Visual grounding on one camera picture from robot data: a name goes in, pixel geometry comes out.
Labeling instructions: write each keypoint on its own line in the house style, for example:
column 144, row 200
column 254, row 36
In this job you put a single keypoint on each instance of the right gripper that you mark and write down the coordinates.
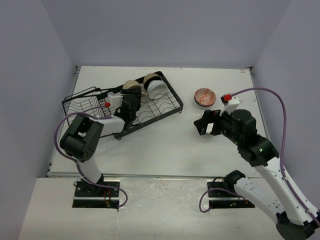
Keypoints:
column 210, row 116

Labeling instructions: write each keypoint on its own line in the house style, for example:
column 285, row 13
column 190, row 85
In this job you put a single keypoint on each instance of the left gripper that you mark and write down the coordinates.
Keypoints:
column 137, row 91

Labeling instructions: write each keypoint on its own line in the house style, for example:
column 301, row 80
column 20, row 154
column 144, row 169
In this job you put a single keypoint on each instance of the blue zigzag patterned bowl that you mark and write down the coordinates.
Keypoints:
column 205, row 97

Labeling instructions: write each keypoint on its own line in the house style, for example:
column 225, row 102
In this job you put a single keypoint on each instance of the beige bowl with flower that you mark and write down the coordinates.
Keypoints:
column 143, row 92

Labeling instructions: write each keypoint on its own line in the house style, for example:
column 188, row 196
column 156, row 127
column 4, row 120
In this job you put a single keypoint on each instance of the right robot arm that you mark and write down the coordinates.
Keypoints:
column 294, row 216

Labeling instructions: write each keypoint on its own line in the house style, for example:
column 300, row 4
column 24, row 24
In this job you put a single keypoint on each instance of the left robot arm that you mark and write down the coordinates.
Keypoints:
column 80, row 140

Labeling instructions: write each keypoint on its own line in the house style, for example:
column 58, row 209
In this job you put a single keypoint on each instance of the beige bowl rear left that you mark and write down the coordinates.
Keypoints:
column 131, row 84

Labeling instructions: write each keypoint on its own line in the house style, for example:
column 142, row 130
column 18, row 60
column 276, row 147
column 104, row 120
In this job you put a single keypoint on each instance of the light blue bowl rear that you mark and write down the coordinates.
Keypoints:
column 156, row 89

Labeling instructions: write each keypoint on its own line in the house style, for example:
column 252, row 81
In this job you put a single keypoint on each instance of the tan and black bowl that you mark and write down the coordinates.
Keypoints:
column 149, row 78

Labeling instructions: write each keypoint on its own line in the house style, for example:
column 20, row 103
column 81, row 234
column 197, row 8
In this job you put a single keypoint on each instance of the black wire dish rack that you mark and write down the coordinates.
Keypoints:
column 93, row 100

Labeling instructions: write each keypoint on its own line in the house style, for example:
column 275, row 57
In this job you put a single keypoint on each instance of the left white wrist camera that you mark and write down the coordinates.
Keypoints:
column 113, row 100

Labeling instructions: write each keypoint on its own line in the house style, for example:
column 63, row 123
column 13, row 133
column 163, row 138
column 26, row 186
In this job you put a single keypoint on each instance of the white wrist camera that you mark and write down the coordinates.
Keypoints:
column 113, row 100
column 230, row 103

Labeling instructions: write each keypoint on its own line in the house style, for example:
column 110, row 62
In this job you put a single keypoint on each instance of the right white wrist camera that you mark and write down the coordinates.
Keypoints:
column 230, row 103

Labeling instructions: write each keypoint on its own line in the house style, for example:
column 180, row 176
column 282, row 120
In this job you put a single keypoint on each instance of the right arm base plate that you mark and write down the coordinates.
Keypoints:
column 223, row 200

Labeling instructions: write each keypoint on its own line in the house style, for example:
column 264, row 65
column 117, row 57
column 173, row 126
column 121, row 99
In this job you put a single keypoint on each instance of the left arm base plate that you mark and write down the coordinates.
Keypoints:
column 93, row 197

